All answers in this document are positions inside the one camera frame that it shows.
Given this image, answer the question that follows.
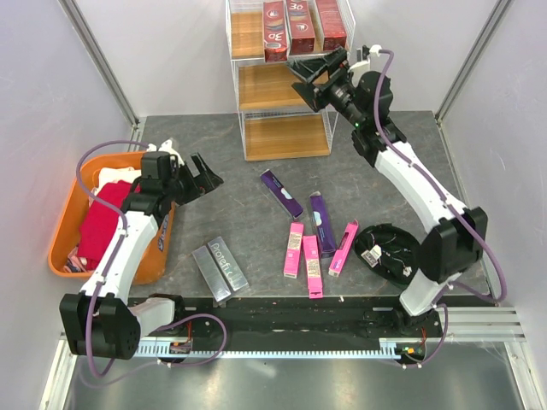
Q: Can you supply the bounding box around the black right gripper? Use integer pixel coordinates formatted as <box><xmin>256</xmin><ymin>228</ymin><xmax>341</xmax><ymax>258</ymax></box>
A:
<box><xmin>285</xmin><ymin>47</ymin><xmax>367</xmax><ymax>129</ymax></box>

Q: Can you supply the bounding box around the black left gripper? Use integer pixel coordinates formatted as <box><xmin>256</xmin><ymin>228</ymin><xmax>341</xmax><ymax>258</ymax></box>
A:
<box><xmin>163</xmin><ymin>153</ymin><xmax>222</xmax><ymax>208</ymax></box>

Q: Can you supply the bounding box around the red 3D toothpaste box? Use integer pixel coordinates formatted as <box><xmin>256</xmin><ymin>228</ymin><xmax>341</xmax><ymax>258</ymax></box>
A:
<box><xmin>285</xmin><ymin>0</ymin><xmax>315</xmax><ymax>56</ymax></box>
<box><xmin>262</xmin><ymin>1</ymin><xmax>289</xmax><ymax>63</ymax></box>

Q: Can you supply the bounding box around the large red toothpaste box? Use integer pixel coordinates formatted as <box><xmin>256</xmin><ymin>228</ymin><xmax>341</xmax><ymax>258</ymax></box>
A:
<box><xmin>315</xmin><ymin>0</ymin><xmax>347</xmax><ymax>51</ymax></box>

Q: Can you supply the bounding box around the purple toothpaste box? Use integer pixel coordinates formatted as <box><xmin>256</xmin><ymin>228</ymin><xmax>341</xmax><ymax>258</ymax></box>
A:
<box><xmin>260</xmin><ymin>169</ymin><xmax>303</xmax><ymax>220</ymax></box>
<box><xmin>309</xmin><ymin>191</ymin><xmax>337</xmax><ymax>258</ymax></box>

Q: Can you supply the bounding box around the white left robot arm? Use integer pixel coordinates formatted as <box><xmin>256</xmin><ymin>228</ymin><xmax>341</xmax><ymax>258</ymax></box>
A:
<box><xmin>59</xmin><ymin>148</ymin><xmax>223</xmax><ymax>360</ymax></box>

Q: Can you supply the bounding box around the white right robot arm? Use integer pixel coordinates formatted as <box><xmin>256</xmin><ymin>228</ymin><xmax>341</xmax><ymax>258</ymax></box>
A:
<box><xmin>287</xmin><ymin>48</ymin><xmax>488</xmax><ymax>337</ymax></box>

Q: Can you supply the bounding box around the white cloth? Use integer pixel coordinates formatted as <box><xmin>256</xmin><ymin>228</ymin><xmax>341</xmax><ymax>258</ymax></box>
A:
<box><xmin>91</xmin><ymin>167</ymin><xmax>141</xmax><ymax>196</ymax></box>

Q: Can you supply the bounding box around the silver Protefix toothpaste box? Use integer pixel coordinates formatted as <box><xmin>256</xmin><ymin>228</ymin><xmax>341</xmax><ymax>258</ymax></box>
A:
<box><xmin>208</xmin><ymin>237</ymin><xmax>249</xmax><ymax>292</ymax></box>

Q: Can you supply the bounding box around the silver plain toothpaste box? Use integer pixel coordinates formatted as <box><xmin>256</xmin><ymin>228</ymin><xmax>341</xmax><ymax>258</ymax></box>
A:
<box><xmin>192</xmin><ymin>246</ymin><xmax>232</xmax><ymax>303</ymax></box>

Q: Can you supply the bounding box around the red cloth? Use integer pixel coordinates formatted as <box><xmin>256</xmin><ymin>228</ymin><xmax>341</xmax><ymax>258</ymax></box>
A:
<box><xmin>76</xmin><ymin>182</ymin><xmax>130</xmax><ymax>271</ymax></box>

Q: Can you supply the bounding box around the pink toothpaste box left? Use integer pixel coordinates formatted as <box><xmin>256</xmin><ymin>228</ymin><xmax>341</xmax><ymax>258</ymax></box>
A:
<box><xmin>283</xmin><ymin>222</ymin><xmax>304</xmax><ymax>278</ymax></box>

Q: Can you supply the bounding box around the pink toothpaste box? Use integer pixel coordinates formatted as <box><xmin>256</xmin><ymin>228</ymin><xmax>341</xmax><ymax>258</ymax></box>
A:
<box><xmin>328</xmin><ymin>220</ymin><xmax>359</xmax><ymax>278</ymax></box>
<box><xmin>283</xmin><ymin>222</ymin><xmax>304</xmax><ymax>278</ymax></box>
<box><xmin>303</xmin><ymin>235</ymin><xmax>323</xmax><ymax>299</ymax></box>

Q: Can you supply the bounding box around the pink toothpaste box middle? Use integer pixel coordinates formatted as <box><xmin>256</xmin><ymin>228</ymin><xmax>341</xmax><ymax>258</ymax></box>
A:
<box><xmin>303</xmin><ymin>235</ymin><xmax>323</xmax><ymax>299</ymax></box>

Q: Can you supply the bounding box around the orange plastic basket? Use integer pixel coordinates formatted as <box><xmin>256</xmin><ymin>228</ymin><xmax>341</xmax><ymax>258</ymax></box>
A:
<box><xmin>48</xmin><ymin>152</ymin><xmax>174</xmax><ymax>284</ymax></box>

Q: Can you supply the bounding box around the pink toothpaste box right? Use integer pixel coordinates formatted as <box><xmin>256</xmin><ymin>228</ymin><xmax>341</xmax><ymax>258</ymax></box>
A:
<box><xmin>328</xmin><ymin>220</ymin><xmax>359</xmax><ymax>278</ymax></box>

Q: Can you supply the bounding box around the dark green round bin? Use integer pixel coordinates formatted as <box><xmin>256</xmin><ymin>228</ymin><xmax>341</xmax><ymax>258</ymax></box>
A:
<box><xmin>353</xmin><ymin>223</ymin><xmax>420</xmax><ymax>290</ymax></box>

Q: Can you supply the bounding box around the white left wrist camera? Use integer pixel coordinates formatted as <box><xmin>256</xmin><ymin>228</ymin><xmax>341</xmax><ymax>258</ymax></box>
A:
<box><xmin>157</xmin><ymin>138</ymin><xmax>185</xmax><ymax>166</ymax></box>

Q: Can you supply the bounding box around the white wire wooden shelf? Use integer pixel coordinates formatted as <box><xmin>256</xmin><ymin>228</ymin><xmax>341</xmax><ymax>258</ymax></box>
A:
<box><xmin>225</xmin><ymin>1</ymin><xmax>338</xmax><ymax>161</ymax></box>

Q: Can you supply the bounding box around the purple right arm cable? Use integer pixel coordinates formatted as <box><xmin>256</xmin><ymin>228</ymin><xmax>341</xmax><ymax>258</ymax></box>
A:
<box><xmin>371</xmin><ymin>49</ymin><xmax>509</xmax><ymax>369</ymax></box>

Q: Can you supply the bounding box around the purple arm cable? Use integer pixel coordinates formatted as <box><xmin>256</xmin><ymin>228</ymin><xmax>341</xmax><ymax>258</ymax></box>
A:
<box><xmin>371</xmin><ymin>49</ymin><xmax>509</xmax><ymax>369</ymax></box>
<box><xmin>75</xmin><ymin>140</ymin><xmax>227</xmax><ymax>388</ymax></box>

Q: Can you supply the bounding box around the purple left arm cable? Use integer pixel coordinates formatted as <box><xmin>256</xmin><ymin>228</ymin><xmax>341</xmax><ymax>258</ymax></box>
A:
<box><xmin>75</xmin><ymin>140</ymin><xmax>227</xmax><ymax>388</ymax></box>

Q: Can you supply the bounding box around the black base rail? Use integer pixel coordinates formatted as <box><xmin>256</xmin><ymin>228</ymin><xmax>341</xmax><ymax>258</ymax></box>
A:
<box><xmin>174</xmin><ymin>296</ymin><xmax>443</xmax><ymax>340</ymax></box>

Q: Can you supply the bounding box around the grey slotted cable duct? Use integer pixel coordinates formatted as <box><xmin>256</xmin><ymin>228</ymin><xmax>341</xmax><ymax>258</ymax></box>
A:
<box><xmin>132</xmin><ymin>338</ymin><xmax>425</xmax><ymax>359</ymax></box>

